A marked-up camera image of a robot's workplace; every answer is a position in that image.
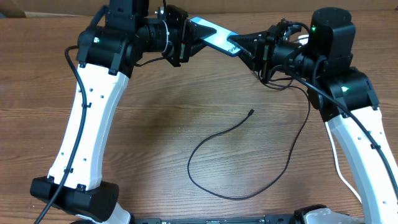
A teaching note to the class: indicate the Samsung Galaxy smartphone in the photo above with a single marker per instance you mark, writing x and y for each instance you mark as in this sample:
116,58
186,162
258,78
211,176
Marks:
219,40

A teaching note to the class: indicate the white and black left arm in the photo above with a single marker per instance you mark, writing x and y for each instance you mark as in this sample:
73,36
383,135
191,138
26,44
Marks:
107,52

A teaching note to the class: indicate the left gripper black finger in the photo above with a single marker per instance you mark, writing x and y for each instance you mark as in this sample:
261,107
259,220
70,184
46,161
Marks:
196,31
195,47

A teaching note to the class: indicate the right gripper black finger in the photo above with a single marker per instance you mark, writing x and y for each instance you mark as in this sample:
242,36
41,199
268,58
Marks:
252,63
249,42

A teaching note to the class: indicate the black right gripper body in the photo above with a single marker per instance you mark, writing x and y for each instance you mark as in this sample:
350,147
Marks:
277,54

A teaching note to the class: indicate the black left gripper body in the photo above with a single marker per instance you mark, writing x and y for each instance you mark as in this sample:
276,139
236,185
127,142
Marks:
176,50

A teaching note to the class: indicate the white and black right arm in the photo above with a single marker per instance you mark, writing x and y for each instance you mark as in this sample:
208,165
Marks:
319,56

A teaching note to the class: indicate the white charger plug adapter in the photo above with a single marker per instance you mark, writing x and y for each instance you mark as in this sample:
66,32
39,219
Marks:
303,39

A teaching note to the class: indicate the brown cardboard backdrop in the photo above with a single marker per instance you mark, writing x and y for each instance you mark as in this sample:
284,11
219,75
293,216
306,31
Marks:
21,8

